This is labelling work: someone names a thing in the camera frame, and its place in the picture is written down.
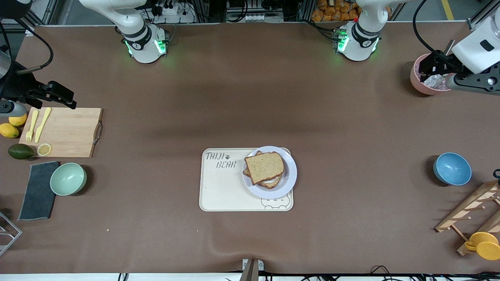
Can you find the fried egg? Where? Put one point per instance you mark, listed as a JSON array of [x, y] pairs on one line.
[[270, 182]]

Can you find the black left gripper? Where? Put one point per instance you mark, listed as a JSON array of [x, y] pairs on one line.
[[438, 62]]

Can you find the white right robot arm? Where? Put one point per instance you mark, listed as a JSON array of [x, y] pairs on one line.
[[136, 35]]

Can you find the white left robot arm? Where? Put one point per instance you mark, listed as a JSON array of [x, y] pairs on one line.
[[359, 39]]

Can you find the yellow plastic fork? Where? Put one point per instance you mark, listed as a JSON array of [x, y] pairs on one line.
[[33, 121]]

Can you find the pale round plate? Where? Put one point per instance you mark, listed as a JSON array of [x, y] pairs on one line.
[[271, 193]]

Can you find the bread slice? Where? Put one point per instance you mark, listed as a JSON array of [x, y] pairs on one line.
[[272, 186]]

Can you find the white power strip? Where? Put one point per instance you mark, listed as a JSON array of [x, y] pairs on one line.
[[170, 11], [256, 17]]

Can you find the yellow lemon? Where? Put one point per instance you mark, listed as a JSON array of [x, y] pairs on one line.
[[8, 130], [18, 121]]

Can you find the metal scoop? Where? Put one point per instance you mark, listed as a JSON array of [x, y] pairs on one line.
[[450, 46]]

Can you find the pink bowl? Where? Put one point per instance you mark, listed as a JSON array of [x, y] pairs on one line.
[[416, 80]]

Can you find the metal table edge bracket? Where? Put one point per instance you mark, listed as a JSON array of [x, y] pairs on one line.
[[252, 271]]

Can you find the yellow cup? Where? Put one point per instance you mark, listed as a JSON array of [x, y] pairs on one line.
[[484, 246]]

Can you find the blue bowl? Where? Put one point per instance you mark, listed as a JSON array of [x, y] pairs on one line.
[[452, 168]]

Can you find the wooden cutting board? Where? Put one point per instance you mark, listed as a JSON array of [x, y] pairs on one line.
[[66, 132]]

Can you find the lemon slice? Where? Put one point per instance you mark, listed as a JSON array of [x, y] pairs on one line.
[[44, 150]]

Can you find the cream bear print tray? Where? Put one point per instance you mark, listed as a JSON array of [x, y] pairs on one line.
[[222, 191]]

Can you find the yellow plastic knife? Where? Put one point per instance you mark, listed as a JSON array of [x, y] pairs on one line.
[[42, 125]]

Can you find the wooden cup rack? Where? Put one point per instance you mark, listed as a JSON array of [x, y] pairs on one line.
[[468, 207]]

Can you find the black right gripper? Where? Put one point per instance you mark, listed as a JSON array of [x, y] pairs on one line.
[[17, 88]]

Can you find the bread slice sandwich lid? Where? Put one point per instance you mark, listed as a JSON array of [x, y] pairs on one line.
[[264, 168]]

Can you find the mint green bowl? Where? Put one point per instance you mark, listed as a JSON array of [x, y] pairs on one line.
[[68, 178]]

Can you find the dark grey cloth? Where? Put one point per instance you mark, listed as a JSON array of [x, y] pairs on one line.
[[39, 191]]

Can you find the green avocado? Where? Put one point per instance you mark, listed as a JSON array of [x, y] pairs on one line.
[[20, 151]]

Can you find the orange bread rolls bag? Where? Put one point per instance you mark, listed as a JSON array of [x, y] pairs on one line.
[[332, 11]]

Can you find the clear ice cubes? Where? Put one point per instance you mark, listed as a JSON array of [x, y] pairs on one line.
[[433, 82]]

